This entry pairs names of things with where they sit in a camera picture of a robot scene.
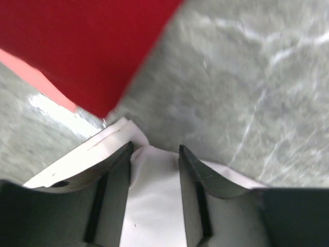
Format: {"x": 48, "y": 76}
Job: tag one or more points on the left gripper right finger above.
{"x": 219, "y": 212}

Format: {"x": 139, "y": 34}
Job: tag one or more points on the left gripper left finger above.
{"x": 86, "y": 209}

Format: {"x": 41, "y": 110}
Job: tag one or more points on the white t shirt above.
{"x": 154, "y": 211}

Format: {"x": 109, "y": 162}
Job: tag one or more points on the folded red t shirt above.
{"x": 89, "y": 50}

